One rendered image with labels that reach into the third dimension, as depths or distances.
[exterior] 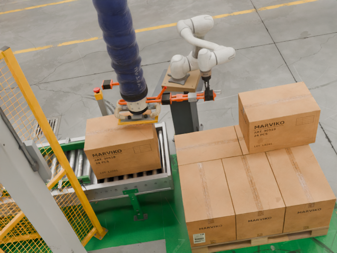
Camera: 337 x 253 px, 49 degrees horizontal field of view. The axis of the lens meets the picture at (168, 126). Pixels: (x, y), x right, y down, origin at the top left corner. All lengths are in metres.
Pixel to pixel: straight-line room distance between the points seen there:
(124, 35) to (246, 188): 1.58
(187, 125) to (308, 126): 1.40
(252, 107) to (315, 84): 1.94
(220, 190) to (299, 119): 0.89
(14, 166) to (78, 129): 2.90
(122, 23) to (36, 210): 1.31
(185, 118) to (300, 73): 1.89
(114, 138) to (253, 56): 2.99
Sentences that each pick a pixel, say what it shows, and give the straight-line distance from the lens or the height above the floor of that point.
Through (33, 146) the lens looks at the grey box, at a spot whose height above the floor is 1.75.
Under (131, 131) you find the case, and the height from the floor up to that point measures 0.95.
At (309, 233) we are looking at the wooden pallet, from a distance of 3.63.
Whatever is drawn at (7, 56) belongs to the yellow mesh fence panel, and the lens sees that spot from 2.43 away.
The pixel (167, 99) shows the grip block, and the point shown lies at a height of 1.23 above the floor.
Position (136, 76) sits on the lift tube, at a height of 1.50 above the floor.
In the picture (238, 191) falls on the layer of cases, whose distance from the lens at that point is 3.18.
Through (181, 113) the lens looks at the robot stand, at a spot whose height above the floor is 0.42.
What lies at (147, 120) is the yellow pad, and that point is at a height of 1.10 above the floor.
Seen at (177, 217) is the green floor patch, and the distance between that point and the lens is 3.73.
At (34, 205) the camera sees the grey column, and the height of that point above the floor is 1.45.
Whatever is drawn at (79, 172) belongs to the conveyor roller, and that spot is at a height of 0.55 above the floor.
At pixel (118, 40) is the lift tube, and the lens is 2.66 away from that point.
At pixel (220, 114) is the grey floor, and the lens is 4.63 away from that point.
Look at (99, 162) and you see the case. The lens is 3.31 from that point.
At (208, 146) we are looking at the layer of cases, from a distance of 3.52.
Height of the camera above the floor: 3.12
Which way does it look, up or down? 43 degrees down
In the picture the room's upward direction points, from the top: 12 degrees counter-clockwise
